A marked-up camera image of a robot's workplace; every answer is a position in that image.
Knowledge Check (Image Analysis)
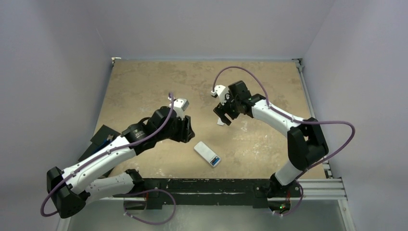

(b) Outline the white battery cover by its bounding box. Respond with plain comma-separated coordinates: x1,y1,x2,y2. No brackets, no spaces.
217,118,225,126

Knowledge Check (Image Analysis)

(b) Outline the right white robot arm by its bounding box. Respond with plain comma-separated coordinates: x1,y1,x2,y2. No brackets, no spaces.
211,80,329,196

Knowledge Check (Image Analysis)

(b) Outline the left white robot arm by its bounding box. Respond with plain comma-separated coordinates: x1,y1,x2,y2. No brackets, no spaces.
46,106,195,218

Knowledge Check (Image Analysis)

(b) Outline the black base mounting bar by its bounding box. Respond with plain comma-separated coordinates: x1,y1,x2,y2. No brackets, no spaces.
124,169,303,211

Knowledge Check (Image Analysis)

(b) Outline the black box with blue tool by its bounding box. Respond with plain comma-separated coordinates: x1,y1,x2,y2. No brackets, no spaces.
78,125,120,162

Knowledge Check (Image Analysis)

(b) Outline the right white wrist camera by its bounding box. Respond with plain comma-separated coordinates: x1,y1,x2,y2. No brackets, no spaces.
210,85,230,104

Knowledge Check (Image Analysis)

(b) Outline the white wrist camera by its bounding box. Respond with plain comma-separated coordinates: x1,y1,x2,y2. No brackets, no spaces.
210,85,230,104
168,96,189,120

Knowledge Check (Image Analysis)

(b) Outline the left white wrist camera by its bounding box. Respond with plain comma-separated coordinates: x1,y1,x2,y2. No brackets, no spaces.
168,96,189,120

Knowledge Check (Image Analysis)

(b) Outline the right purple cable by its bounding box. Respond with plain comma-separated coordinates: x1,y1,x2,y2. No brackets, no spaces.
212,66,356,179

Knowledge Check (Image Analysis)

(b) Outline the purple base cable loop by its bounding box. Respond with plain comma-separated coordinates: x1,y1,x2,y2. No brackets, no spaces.
123,188,177,226

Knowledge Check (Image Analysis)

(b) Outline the aluminium frame rail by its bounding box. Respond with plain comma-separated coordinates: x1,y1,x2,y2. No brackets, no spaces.
293,59,355,231

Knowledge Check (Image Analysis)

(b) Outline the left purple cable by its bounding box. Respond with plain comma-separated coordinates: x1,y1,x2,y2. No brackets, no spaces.
39,92,175,218

